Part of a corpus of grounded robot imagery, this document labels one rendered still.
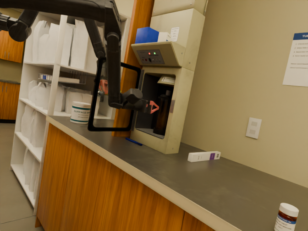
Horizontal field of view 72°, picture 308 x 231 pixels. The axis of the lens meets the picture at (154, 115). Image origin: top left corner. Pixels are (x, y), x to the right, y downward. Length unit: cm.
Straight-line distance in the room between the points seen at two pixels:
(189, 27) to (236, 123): 64
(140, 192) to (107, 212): 27
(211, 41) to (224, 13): 20
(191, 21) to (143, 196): 87
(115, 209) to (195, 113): 86
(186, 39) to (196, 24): 11
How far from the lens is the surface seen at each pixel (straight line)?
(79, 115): 162
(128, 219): 101
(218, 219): 67
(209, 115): 150
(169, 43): 108
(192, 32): 120
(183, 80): 115
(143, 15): 145
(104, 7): 72
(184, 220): 79
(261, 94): 137
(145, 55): 125
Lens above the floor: 123
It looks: 5 degrees down
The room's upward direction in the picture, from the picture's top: 11 degrees clockwise
